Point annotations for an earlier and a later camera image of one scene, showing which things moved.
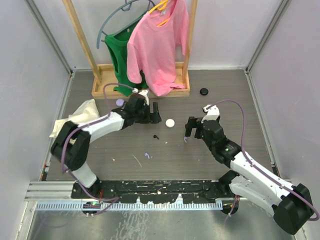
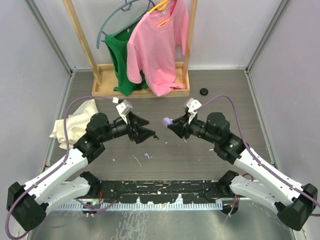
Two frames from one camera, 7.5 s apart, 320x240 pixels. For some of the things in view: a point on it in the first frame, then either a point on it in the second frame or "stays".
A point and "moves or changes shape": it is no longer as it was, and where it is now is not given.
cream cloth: (85, 113) stays
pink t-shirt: (152, 44) stays
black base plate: (191, 191) stays
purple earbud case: (120, 102) moves or changes shape
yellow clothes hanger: (160, 6) stays
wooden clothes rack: (102, 85) stays
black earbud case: (204, 91) stays
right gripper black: (196, 123) -> (178, 126)
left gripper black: (152, 118) -> (140, 133)
